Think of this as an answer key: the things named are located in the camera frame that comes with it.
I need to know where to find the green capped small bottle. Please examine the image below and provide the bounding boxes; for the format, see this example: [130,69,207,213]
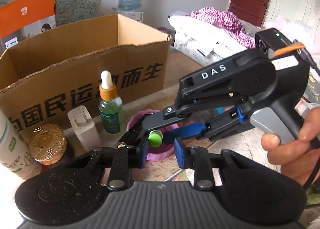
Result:
[148,130,163,148]

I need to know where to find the purple round container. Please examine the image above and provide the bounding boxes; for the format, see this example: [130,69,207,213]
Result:
[126,109,178,162]

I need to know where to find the green dropper bottle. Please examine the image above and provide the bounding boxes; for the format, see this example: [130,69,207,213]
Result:
[98,70,123,134]

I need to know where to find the white supplement jar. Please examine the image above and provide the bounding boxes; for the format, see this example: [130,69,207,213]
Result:
[0,111,42,180]

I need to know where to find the person's right hand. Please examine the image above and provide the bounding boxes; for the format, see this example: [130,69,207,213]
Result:
[261,107,320,185]

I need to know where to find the white rectangular charger block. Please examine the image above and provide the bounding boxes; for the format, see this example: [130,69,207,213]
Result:
[67,105,101,151]

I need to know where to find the white bedding pile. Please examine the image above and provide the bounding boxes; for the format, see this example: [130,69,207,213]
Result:
[168,15,247,67]

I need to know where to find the gold ribbed round jar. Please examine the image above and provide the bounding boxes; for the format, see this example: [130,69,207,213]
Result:
[28,123,67,165]

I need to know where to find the pink white checkered cloth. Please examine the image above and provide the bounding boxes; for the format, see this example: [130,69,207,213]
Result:
[188,7,255,49]

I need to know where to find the brown cardboard box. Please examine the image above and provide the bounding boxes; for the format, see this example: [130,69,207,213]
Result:
[1,15,171,140]

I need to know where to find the orange Philips product box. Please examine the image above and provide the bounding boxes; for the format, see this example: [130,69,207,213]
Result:
[1,0,56,52]

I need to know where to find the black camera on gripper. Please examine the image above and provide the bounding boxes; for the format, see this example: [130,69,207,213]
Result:
[254,28,306,59]

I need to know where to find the black camera cable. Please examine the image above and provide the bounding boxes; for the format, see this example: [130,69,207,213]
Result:
[292,38,320,191]

